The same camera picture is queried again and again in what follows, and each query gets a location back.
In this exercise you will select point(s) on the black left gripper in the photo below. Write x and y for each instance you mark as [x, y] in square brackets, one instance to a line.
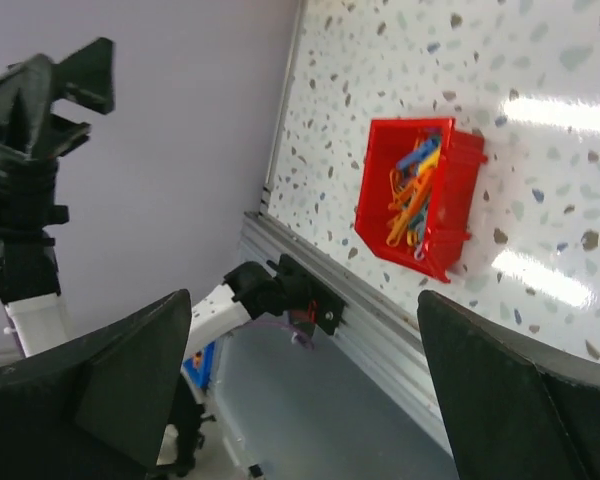
[29, 130]

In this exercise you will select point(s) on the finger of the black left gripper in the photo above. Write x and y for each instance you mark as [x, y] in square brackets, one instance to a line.
[86, 77]

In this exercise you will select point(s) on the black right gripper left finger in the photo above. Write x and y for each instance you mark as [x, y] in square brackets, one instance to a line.
[97, 406]

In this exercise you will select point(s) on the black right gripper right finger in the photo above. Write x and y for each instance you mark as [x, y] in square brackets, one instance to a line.
[513, 407]

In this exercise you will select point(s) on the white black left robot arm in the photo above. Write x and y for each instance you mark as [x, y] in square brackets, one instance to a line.
[39, 323]

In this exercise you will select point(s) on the red plastic bin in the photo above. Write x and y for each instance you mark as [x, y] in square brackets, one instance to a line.
[462, 155]

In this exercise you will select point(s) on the pile of coloured clothespins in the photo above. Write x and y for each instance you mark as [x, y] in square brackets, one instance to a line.
[411, 184]

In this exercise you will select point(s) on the aluminium rail frame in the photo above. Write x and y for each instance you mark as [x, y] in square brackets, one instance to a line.
[374, 332]

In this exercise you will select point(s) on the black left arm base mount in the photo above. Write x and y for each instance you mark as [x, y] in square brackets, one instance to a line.
[291, 288]

